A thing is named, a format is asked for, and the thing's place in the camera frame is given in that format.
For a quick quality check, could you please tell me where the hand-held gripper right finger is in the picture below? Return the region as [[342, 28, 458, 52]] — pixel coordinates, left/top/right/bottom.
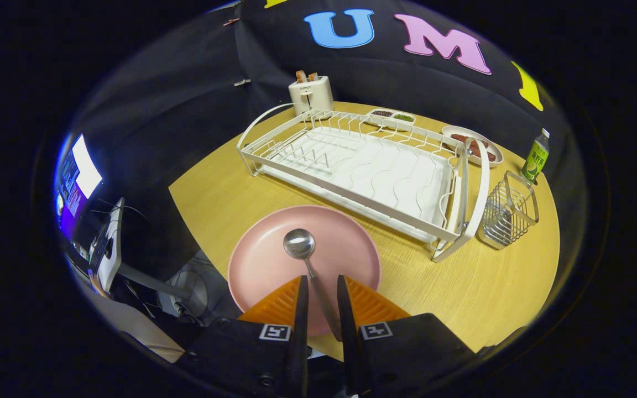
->
[[336, 275, 477, 396]]

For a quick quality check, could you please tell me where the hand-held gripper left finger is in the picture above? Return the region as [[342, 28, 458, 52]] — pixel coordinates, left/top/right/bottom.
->
[[177, 275, 311, 398]]

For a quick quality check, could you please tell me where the pink plate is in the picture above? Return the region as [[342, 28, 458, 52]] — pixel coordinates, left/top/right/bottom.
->
[[228, 206, 382, 338]]

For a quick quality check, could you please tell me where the metal spoon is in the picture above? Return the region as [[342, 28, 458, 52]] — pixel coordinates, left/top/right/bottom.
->
[[283, 228, 344, 342]]

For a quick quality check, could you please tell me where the white dish rack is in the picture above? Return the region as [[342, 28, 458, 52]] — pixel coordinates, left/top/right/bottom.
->
[[236, 103, 490, 263]]

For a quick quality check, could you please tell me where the metal wire basket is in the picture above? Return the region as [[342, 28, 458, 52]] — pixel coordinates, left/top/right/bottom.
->
[[478, 170, 540, 250]]

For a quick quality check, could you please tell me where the white oval plate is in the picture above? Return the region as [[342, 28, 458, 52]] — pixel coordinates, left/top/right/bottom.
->
[[442, 125, 504, 168]]

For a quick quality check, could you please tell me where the grey round stand base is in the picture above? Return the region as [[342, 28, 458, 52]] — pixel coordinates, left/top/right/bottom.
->
[[170, 264, 210, 318]]

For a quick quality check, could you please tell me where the person's beige clothing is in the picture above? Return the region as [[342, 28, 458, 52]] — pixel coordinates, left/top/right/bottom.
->
[[95, 287, 186, 364]]

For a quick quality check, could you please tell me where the white device on stand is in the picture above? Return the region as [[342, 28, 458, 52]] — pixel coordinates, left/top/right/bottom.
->
[[87, 197, 127, 294]]

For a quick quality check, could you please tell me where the brown sausage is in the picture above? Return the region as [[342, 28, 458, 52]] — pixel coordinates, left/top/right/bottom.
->
[[465, 145, 497, 163], [450, 133, 489, 149]]

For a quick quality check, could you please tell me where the white divided snack tray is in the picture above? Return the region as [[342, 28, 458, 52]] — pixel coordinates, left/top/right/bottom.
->
[[364, 108, 416, 132]]

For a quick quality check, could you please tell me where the white toaster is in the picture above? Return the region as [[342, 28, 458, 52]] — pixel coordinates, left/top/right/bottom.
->
[[288, 76, 335, 118]]

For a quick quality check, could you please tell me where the black backdrop cloth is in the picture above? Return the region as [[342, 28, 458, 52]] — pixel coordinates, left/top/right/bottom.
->
[[70, 0, 587, 277]]

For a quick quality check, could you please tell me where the green tea bottle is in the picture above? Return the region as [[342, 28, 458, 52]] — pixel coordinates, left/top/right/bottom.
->
[[520, 128, 551, 184]]

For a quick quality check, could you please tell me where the computer monitor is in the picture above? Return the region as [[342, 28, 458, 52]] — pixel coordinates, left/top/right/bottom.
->
[[53, 133, 103, 244]]

